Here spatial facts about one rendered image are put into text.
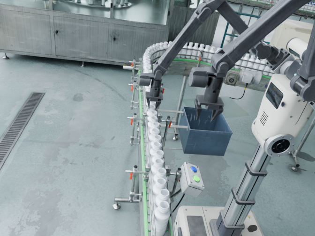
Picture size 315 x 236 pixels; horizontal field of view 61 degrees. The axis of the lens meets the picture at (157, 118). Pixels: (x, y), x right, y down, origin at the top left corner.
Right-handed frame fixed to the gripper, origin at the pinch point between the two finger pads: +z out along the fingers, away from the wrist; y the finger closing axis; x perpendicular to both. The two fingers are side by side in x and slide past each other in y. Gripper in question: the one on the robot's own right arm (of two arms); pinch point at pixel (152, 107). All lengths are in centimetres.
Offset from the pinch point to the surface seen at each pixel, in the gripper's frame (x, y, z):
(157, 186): 60, 1, 0
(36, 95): -198, 134, 118
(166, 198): 67, -2, 0
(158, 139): 31.2, -1.5, -1.0
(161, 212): 73, 0, 0
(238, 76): -109, -98, 19
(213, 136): -10, -48, 25
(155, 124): 16.2, -1.0, 0.3
